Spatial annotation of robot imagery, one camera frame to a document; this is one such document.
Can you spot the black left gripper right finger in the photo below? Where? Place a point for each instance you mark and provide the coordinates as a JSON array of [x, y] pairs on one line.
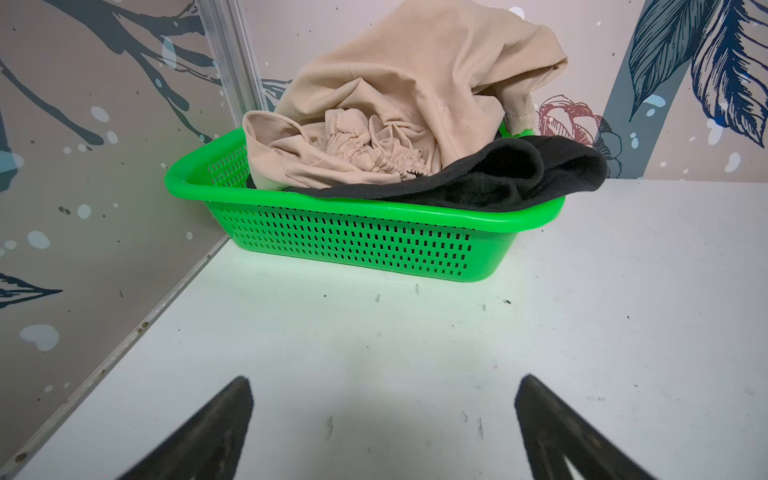
[[555, 437]]

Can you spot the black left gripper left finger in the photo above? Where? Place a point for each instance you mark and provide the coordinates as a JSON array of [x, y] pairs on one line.
[[208, 445]]

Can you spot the beige drawstring shorts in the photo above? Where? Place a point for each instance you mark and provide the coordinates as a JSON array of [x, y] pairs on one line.
[[426, 86]]

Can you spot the black shorts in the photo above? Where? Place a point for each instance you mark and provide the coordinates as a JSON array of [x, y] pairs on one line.
[[508, 174]]

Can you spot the green plastic perforated basket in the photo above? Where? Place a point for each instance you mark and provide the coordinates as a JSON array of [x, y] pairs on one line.
[[432, 242]]

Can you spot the aluminium corner frame post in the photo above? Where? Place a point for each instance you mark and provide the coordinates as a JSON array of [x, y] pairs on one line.
[[226, 30]]

